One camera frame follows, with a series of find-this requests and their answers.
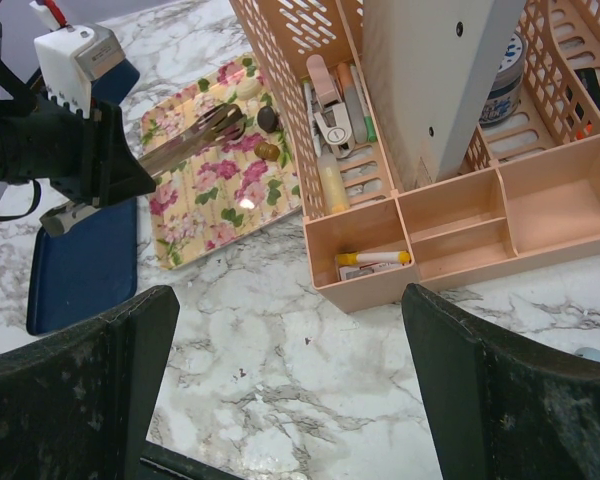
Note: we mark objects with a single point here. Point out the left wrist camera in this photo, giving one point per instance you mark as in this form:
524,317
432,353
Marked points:
95,48

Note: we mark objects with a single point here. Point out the stapler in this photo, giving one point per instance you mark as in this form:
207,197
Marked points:
588,353

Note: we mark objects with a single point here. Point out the black device in organizer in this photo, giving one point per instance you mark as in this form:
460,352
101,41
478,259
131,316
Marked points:
589,80

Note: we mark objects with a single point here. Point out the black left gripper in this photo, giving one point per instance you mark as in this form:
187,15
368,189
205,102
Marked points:
87,160

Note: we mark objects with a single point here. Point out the peach plastic desk organizer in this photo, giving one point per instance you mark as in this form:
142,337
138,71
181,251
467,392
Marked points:
527,194

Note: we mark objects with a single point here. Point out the green marker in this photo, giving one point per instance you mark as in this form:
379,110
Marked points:
369,125

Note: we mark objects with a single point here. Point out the blue white patterned jar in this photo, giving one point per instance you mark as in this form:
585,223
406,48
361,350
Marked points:
504,95

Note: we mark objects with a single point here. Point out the grey board in organizer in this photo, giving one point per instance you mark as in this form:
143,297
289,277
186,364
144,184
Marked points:
429,67

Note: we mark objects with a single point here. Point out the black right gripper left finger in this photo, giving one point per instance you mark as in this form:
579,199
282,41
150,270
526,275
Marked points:
77,404

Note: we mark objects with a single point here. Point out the blue box lid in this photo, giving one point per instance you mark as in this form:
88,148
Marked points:
84,272

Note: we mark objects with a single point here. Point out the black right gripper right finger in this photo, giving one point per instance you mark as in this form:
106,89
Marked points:
500,405

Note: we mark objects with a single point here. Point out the dark heart chocolate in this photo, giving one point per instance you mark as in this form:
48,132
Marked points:
234,134

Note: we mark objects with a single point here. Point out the dark oval chocolate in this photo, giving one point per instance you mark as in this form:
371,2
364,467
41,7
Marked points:
267,119

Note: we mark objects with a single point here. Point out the blue chocolate box with insert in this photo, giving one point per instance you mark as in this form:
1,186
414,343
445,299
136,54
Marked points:
112,87

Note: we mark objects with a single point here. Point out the orange marker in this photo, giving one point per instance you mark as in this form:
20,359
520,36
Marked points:
344,77

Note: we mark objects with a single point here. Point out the gold barrel chocolate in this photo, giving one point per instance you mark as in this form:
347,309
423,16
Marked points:
267,151

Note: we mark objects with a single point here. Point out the white round chocolate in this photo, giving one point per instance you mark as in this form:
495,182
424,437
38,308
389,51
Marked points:
248,88

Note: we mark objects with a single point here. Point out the floral serving tray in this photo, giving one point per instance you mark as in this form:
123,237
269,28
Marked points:
226,192

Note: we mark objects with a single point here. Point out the glue stick with yellow cap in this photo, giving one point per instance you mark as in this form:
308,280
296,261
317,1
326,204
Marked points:
332,184

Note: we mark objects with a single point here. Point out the white pen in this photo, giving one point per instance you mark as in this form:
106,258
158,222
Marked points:
315,132

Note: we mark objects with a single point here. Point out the pink handled scissors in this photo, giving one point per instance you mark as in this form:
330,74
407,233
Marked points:
332,117

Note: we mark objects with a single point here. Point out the red staples box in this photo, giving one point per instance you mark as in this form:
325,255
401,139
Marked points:
357,271

